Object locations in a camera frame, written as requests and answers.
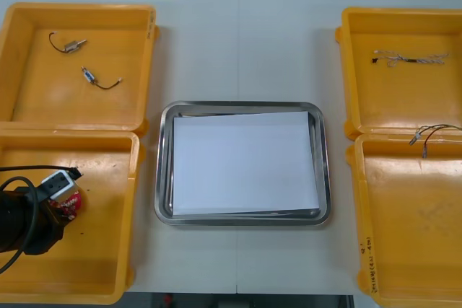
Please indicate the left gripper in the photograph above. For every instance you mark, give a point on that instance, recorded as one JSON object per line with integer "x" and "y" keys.
{"x": 45, "y": 236}

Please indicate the round red circuit board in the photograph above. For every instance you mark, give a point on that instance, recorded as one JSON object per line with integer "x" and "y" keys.
{"x": 74, "y": 201}

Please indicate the steel tray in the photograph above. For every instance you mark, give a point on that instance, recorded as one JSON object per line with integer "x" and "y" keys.
{"x": 162, "y": 178}

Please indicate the metal solenoid with blue label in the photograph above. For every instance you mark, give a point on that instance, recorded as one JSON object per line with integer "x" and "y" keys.
{"x": 87, "y": 76}

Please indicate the metal solenoid with white label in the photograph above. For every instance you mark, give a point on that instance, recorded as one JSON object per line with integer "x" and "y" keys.
{"x": 71, "y": 47}

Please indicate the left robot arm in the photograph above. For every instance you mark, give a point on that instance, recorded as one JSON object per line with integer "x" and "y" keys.
{"x": 14, "y": 221}

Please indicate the white paper sheet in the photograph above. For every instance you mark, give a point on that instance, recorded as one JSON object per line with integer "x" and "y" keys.
{"x": 245, "y": 163}

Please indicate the yellow-orange plastic bin with handwriting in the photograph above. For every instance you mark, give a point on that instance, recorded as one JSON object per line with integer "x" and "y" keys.
{"x": 397, "y": 214}

